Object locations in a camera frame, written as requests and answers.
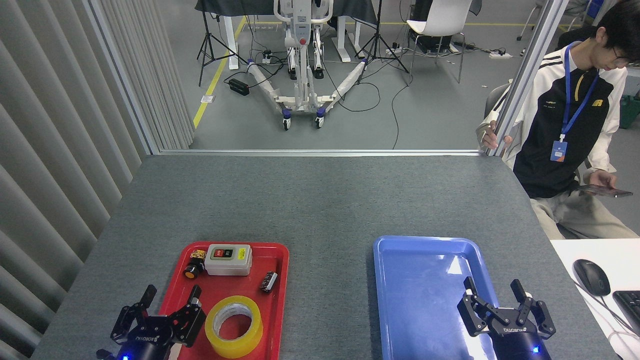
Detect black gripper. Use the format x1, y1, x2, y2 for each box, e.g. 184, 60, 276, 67
457, 276, 557, 360
97, 285, 207, 360

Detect yellow tape roll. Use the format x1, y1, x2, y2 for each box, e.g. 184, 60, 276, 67
205, 295, 264, 359

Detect dark smartphone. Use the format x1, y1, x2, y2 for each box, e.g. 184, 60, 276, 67
577, 184, 633, 199

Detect person's left hand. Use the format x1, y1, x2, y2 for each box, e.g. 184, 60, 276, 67
582, 169, 618, 193

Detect person's right hand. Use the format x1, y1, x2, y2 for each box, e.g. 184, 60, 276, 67
481, 125, 513, 151

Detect orange push button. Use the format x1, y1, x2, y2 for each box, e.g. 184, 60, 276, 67
183, 250, 207, 280

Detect red plastic tray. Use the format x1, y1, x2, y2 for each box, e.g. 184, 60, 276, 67
157, 241, 290, 360

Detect blue plastic tray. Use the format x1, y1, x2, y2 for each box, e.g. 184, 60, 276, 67
373, 235, 518, 360

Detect black computer mouse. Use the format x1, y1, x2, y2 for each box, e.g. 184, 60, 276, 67
572, 258, 612, 297

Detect black keyboard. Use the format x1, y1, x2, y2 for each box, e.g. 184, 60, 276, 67
612, 290, 640, 337

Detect person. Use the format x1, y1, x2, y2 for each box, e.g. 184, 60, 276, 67
475, 0, 640, 241

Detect grey vertical blinds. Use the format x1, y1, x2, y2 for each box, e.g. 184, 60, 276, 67
0, 0, 196, 360

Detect green bin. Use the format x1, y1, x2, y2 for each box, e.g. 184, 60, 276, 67
619, 95, 640, 130

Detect white stand on wheels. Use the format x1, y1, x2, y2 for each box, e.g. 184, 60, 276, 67
246, 0, 368, 132

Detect black tripod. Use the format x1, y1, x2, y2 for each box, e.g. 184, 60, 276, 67
355, 0, 410, 86
196, 10, 248, 87

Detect white chair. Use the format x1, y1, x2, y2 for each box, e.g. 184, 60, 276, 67
404, 0, 473, 84

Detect white desk with black cloth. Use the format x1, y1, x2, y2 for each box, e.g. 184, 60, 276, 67
195, 0, 378, 71

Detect grey switch box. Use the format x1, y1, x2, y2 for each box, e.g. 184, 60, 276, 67
204, 243, 253, 277

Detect black mouse cable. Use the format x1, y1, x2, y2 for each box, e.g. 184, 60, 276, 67
575, 282, 640, 336

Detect blue lanyard badge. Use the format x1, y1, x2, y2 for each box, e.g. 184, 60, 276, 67
550, 41, 601, 163

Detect silver frame rail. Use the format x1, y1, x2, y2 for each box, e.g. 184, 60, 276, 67
159, 148, 488, 157

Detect silver frame post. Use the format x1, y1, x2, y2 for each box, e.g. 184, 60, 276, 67
487, 0, 571, 157
82, 0, 161, 155

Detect black floor cable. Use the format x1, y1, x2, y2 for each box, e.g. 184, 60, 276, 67
320, 60, 413, 150

